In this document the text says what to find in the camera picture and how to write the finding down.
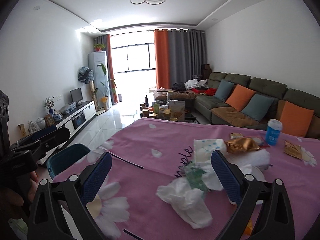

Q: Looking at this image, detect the teal cushion near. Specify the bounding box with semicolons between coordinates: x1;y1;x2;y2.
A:
241;94;274;122

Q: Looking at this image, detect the pink floral tablecloth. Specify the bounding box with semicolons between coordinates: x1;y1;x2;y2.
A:
54;118;319;239

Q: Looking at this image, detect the orange cushion near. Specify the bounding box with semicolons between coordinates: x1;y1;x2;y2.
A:
280;101;314;137

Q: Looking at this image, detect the white blue-dotted wrapper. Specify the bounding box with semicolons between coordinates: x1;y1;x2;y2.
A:
194;139;227;163

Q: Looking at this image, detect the blue white cup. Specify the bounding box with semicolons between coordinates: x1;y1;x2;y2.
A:
265;119;283;146

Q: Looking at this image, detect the tall green potted plant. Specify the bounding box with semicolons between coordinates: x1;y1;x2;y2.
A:
94;63;116;111

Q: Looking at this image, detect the white black tv cabinet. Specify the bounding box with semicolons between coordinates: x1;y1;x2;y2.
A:
15;100;97;160

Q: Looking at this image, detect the white tissue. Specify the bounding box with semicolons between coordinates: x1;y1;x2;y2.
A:
156;177;213;229

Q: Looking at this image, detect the small black monitor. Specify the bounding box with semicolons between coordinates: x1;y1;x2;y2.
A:
70;88;83;105

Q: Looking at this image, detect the black glass coffee table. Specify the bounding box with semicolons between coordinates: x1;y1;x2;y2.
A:
140;100;200;124

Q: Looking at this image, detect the teal trash bin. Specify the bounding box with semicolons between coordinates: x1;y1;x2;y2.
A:
47;144;91;179

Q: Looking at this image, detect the gold foil wrapper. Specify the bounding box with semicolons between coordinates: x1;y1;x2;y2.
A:
224;137;260;154

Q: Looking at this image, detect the potted plant on conditioner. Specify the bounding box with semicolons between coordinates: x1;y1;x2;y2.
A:
93;43;105;51

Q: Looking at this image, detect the left hand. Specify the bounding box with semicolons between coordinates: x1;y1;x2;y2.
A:
4;171;39;207

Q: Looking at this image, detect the left striped curtain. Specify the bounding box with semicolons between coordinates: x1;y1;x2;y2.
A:
93;34;118;105

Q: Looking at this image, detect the orange and grey curtain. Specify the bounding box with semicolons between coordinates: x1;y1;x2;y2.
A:
153;29;207;88

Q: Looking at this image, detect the brown ottoman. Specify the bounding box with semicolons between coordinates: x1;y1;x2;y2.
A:
153;89;199;101

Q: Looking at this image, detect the white standing air conditioner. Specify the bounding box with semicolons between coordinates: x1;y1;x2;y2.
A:
88;51;107;109

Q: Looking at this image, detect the orange cushion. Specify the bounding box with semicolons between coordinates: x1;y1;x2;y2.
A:
280;101;314;137
226;85;255;111

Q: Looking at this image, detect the orange cushion far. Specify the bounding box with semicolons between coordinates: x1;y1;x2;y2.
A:
226;85;255;111

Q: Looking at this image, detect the green snack wrapper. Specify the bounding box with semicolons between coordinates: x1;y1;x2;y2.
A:
184;161;208;192

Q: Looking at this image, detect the teal cushion far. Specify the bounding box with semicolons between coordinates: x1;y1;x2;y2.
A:
214;79;234;102

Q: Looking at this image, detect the teal cushion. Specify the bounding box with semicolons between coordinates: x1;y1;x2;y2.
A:
214;79;234;102
241;94;274;122

